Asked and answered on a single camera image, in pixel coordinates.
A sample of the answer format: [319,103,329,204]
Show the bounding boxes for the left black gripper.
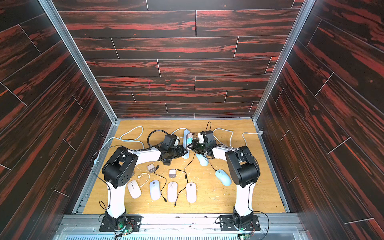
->
[166,144,188,159]

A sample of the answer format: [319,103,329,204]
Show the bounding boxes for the black mouse cable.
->
[153,167,169,203]
[173,152,196,207]
[200,152,218,173]

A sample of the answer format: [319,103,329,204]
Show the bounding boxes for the white power strip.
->
[182,129,193,159]

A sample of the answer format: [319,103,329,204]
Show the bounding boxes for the white charging cable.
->
[137,172,151,188]

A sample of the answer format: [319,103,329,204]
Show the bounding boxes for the white wireless mouse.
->
[127,180,142,199]

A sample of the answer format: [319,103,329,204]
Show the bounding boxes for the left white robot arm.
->
[102,145,187,219]

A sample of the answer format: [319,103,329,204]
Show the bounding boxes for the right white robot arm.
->
[187,131,261,220]

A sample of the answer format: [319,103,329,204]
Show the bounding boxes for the light blue mouse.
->
[196,154,209,167]

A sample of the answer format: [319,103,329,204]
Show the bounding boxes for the grey blue mouse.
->
[215,169,232,187]

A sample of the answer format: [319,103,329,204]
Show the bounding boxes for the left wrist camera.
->
[161,134,178,150]

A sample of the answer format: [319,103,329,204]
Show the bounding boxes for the white cable left side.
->
[94,125,151,165]

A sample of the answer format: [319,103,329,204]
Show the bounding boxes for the white cable right side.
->
[170,127,264,151]

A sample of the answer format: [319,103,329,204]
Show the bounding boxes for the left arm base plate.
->
[99,214,143,234]

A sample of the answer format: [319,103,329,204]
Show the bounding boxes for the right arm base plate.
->
[215,214,261,232]

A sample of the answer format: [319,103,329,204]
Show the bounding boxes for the aluminium frame right post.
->
[252,0,316,213]

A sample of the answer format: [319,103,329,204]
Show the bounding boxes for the aluminium frame post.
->
[38,0,121,175]
[252,0,316,213]

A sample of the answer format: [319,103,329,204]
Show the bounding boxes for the aluminium frame left post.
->
[38,0,121,175]

